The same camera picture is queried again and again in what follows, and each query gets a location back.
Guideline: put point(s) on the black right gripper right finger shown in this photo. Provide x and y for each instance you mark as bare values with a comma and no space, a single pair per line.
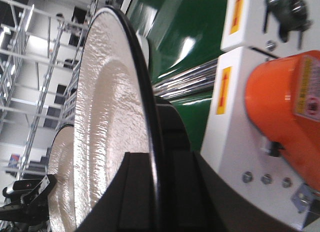
199,199

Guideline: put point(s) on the cream plate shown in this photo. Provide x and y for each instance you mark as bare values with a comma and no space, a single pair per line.
115,113
61,200

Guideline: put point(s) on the black bearing mount right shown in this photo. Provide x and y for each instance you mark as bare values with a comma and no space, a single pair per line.
292,15

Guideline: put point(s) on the orange motor housing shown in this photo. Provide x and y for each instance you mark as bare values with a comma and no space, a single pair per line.
282,98

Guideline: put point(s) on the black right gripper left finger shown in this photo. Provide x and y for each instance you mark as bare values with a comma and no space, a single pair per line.
126,204

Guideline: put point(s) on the metal roller rack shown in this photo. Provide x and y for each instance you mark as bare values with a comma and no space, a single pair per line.
41,44

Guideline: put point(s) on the steel conveyor rollers right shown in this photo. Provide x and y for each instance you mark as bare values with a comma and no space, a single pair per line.
192,81

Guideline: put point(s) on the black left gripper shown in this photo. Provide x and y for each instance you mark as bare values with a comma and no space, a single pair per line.
26,204

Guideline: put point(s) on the green circular conveyor belt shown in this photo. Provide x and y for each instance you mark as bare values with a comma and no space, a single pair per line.
181,34

